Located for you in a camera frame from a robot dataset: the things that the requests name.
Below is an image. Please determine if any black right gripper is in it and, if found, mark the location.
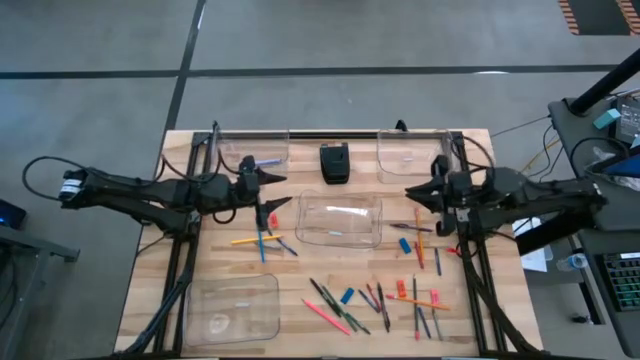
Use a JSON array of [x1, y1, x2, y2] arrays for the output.
[[404, 155, 484, 237]]

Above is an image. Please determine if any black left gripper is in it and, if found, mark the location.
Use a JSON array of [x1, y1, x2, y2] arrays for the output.
[[230, 155, 294, 230]]

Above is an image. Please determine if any orange pencil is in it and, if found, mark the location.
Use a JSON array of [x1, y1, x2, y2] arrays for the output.
[[414, 207, 426, 264], [384, 293, 452, 312]]

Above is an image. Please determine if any dark blue pen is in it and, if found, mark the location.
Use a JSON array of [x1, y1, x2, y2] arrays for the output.
[[266, 228, 299, 257]]

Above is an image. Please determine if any clear plastic bin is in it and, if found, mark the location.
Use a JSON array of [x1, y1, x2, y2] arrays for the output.
[[376, 129, 454, 185], [215, 130, 291, 177], [184, 273, 281, 348], [294, 189, 384, 250]]

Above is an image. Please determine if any green pen with dark cap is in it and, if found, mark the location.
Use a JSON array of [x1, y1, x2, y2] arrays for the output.
[[308, 277, 359, 333]]

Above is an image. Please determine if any black pen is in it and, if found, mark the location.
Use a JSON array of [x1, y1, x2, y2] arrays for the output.
[[376, 282, 391, 334]]

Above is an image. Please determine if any black plastic device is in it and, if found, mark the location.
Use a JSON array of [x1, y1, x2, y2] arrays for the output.
[[319, 142, 351, 185]]

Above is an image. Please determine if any white paper sheet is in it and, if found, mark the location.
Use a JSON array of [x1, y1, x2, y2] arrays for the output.
[[512, 217, 554, 274]]

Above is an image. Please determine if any dark pencil with red end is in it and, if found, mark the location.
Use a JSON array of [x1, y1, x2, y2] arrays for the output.
[[412, 273, 421, 342]]

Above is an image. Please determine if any grey pencil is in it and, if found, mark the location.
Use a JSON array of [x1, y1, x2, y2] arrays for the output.
[[431, 304, 444, 342]]

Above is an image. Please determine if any dark grey side desk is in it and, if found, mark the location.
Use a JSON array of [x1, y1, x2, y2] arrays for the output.
[[547, 97, 640, 359]]

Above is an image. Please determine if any green marker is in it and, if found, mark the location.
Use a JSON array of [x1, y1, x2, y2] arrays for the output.
[[343, 310, 372, 336]]

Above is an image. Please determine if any clear water bottle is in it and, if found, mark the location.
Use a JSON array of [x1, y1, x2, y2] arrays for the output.
[[556, 253, 589, 272]]

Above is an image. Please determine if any teal box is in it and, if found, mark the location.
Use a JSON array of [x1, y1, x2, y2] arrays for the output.
[[593, 108, 622, 130]]

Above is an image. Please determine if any laptop with blue screen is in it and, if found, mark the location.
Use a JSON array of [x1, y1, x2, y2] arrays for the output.
[[584, 149, 640, 191]]

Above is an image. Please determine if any black pole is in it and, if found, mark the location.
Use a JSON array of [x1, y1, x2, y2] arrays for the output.
[[569, 47, 640, 116]]

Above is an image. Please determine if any black labelled box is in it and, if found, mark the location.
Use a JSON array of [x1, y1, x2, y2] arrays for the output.
[[614, 94, 640, 146]]

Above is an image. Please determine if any grey metal desk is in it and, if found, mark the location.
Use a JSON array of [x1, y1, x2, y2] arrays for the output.
[[0, 224, 81, 360]]

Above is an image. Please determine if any black device with blue light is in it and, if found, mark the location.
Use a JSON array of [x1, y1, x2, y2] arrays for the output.
[[0, 198, 27, 230]]

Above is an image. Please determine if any yellow cable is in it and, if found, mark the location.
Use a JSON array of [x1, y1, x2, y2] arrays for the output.
[[519, 137, 561, 174]]

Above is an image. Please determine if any black desk cable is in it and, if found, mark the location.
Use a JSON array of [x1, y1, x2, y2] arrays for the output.
[[569, 135, 632, 177]]

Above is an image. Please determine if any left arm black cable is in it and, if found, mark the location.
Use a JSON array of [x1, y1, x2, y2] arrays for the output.
[[22, 155, 169, 202]]

